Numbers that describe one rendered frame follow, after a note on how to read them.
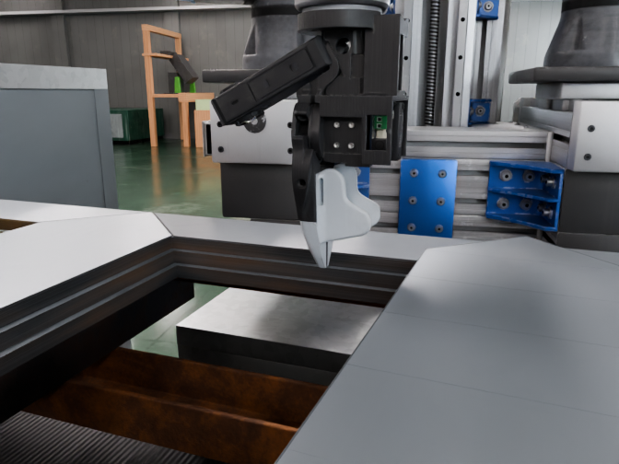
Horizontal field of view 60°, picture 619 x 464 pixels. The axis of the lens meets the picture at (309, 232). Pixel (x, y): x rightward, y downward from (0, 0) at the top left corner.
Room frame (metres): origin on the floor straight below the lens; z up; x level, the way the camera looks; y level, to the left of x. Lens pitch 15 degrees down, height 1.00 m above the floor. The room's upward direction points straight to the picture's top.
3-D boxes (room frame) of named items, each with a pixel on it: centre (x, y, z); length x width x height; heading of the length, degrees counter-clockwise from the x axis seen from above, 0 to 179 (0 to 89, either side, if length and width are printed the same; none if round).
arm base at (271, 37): (0.97, 0.04, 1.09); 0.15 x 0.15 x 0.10
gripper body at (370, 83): (0.46, -0.03, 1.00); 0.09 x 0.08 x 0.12; 70
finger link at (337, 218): (0.44, -0.02, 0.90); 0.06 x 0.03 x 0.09; 70
